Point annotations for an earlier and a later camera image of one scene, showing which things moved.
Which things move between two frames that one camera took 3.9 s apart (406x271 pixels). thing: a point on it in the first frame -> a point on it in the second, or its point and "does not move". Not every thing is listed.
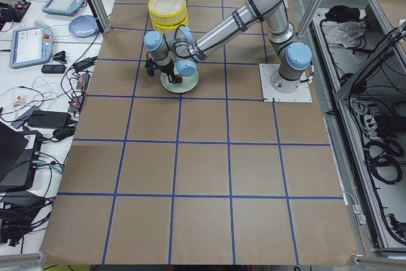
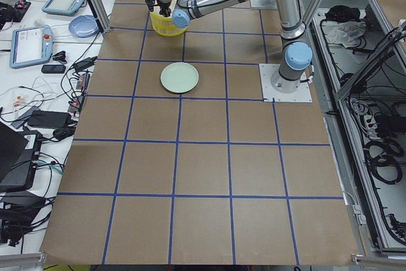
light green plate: [188, 84] does not move
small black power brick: [84, 64] does not move
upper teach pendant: [64, 0] does not move
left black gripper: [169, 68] -> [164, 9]
